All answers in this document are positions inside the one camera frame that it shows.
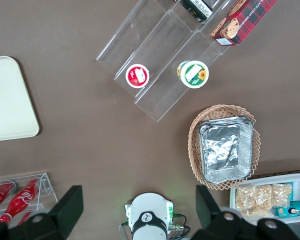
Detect stack of aluminium foil trays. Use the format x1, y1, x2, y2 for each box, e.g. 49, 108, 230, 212
198, 115, 254, 185

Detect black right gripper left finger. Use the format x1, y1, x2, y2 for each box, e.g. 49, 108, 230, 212
8, 184, 84, 240

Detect clear acrylic bottle rack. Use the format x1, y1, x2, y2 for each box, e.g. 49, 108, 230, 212
0, 172, 59, 224

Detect red tartan cookie box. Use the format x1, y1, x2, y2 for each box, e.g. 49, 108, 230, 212
210, 0, 278, 47

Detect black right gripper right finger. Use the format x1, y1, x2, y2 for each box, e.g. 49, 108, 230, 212
189, 184, 248, 240

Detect small black box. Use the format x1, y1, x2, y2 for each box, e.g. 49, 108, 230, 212
179, 0, 214, 24

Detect red-lid yogurt cup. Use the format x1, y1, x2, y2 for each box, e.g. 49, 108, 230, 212
125, 63, 150, 89

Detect clear acrylic stepped shelf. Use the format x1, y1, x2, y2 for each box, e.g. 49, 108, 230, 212
95, 0, 231, 123

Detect teal snack packet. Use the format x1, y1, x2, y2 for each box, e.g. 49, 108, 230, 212
274, 201, 300, 219

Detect cream plastic tray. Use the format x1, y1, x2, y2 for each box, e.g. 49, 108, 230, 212
0, 55, 40, 143

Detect green-lid sunflower cup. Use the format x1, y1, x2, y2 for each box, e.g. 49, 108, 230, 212
176, 60, 210, 90

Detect clear bag of rice crackers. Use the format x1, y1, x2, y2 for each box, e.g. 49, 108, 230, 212
255, 184, 275, 213
271, 183, 294, 208
235, 186, 258, 218

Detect wicker basket holding foil trays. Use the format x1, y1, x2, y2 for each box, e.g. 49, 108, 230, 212
187, 104, 262, 192

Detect black cable at right arm base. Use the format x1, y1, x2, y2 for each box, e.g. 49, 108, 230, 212
118, 212, 192, 240

